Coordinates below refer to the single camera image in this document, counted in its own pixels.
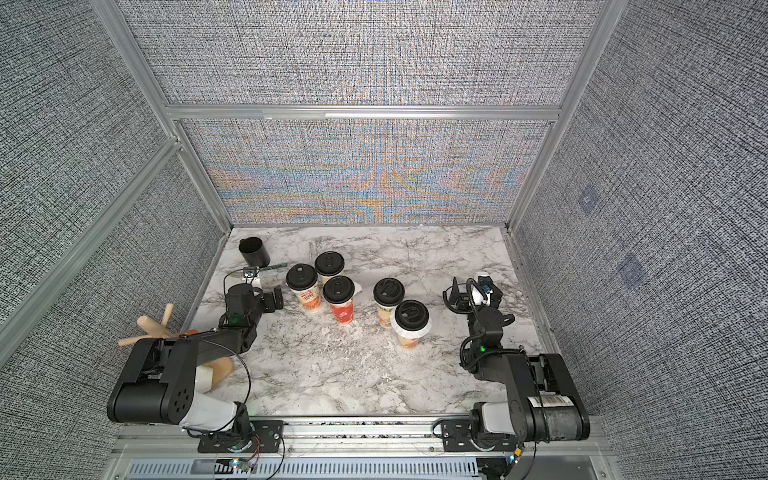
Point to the yellow paper cup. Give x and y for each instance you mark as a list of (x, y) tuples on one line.
[(386, 314)]

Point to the wooden mug tree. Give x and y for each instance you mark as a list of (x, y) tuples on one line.
[(223, 367)]

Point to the red milk tea paper cup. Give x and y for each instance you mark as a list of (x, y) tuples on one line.
[(343, 312)]

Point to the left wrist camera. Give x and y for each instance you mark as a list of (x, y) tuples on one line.
[(244, 304)]

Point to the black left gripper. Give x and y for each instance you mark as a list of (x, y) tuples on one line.
[(267, 300)]

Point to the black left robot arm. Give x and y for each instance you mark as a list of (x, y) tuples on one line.
[(157, 383)]

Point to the black cylindrical cup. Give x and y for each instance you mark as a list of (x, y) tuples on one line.
[(254, 252)]

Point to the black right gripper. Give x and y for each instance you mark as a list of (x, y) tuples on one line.
[(469, 294)]

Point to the black plastic cup lid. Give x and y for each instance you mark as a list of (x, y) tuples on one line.
[(388, 292), (411, 308), (329, 264), (339, 289), (301, 276)]

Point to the white mug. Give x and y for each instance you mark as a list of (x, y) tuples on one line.
[(204, 376)]

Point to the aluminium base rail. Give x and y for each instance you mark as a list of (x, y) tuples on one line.
[(358, 447)]

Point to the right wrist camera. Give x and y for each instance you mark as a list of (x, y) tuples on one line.
[(485, 299)]

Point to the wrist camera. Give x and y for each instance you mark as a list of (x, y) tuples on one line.
[(485, 299), (244, 304)]

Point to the fork with teal handle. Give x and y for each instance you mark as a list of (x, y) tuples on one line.
[(254, 271)]

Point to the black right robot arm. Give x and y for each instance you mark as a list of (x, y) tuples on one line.
[(542, 403)]

